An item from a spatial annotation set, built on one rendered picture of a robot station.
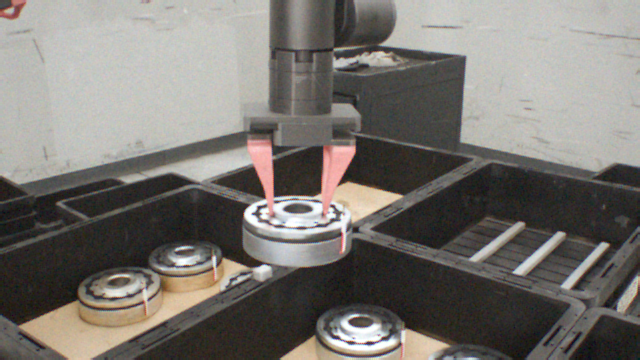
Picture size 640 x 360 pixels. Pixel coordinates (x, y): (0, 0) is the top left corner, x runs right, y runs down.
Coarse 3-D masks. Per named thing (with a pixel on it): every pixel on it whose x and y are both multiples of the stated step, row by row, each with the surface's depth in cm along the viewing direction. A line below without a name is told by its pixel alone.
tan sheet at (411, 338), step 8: (408, 336) 80; (416, 336) 80; (424, 336) 80; (304, 344) 78; (312, 344) 78; (408, 344) 78; (416, 344) 78; (424, 344) 78; (432, 344) 78; (440, 344) 78; (296, 352) 77; (304, 352) 77; (312, 352) 77; (408, 352) 77; (416, 352) 77; (424, 352) 77; (432, 352) 77
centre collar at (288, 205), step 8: (288, 200) 65; (296, 200) 65; (304, 200) 65; (280, 208) 63; (288, 208) 64; (296, 208) 64; (304, 208) 64; (312, 208) 63; (320, 208) 63; (280, 216) 61; (288, 216) 61; (296, 216) 61; (304, 216) 61; (312, 216) 61; (320, 216) 62
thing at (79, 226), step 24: (168, 192) 99; (216, 192) 99; (96, 216) 90; (120, 216) 91; (48, 240) 83; (240, 288) 70; (192, 312) 66; (0, 336) 63; (24, 336) 62; (144, 336) 62
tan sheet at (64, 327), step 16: (224, 272) 96; (208, 288) 91; (176, 304) 87; (192, 304) 87; (32, 320) 83; (48, 320) 83; (64, 320) 83; (80, 320) 83; (144, 320) 83; (160, 320) 83; (48, 336) 80; (64, 336) 80; (80, 336) 80; (96, 336) 80; (112, 336) 80; (128, 336) 80; (64, 352) 77; (80, 352) 77; (96, 352) 77
